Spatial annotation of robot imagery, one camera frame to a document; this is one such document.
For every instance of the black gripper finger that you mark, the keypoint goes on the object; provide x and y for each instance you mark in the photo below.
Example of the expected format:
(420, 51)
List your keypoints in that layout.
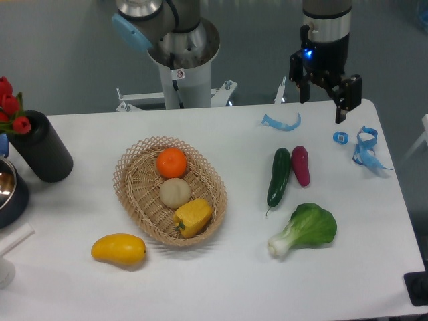
(296, 75)
(348, 96)

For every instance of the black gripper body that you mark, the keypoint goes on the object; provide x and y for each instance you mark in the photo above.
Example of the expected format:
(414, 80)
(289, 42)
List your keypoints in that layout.
(324, 63)

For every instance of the yellow bell pepper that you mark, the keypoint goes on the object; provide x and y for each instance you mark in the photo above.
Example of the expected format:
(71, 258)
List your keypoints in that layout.
(191, 217)

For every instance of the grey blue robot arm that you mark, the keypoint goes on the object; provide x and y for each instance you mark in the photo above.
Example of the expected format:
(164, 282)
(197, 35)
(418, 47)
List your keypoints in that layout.
(141, 24)

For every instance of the woven wicker basket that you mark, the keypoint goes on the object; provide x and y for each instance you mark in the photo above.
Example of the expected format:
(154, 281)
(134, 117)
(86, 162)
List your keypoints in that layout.
(137, 184)

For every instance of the small blue tape roll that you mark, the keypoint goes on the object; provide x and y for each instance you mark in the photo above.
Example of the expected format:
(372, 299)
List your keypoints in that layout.
(341, 138)

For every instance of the curved blue tape strip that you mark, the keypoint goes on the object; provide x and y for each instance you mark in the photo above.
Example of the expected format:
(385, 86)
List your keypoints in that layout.
(276, 124)

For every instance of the tangled blue tape strip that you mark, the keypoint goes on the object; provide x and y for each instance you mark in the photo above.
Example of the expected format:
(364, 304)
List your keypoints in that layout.
(364, 152)

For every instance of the white object right edge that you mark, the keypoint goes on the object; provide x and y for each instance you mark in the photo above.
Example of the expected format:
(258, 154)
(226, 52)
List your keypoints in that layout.
(419, 142)

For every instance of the green cucumber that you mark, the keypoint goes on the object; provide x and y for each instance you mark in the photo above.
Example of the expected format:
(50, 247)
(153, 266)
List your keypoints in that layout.
(281, 169)

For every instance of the green bok choy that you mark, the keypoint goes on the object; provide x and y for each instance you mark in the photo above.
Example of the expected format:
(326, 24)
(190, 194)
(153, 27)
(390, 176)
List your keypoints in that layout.
(309, 225)

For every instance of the orange fruit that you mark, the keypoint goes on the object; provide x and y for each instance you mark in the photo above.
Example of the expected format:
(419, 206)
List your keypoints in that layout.
(171, 163)

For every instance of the beige round bun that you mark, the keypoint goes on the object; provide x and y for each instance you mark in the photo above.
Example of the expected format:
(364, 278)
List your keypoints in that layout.
(174, 193)

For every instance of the black device at table edge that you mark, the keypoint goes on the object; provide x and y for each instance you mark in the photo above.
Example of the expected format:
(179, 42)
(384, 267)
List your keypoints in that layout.
(416, 284)

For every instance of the yellow mango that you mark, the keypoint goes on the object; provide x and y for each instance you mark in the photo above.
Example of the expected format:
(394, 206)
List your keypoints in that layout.
(120, 249)

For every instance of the black cylindrical vase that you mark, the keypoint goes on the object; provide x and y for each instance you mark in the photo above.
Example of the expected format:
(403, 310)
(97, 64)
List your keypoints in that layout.
(42, 149)

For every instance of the red artificial tulips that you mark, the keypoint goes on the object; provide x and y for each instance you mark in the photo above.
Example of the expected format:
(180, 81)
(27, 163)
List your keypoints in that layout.
(13, 118)

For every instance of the dark metal bowl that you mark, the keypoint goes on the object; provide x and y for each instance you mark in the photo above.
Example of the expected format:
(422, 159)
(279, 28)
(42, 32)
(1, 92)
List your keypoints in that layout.
(14, 193)

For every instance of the white plastic stand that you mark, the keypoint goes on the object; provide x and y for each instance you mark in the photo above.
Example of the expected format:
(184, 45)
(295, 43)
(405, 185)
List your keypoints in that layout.
(8, 243)

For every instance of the white metal base frame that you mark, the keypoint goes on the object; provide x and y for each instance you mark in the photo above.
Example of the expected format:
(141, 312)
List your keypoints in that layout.
(147, 98)

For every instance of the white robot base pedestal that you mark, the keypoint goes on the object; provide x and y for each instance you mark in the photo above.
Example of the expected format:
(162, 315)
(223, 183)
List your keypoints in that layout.
(184, 64)

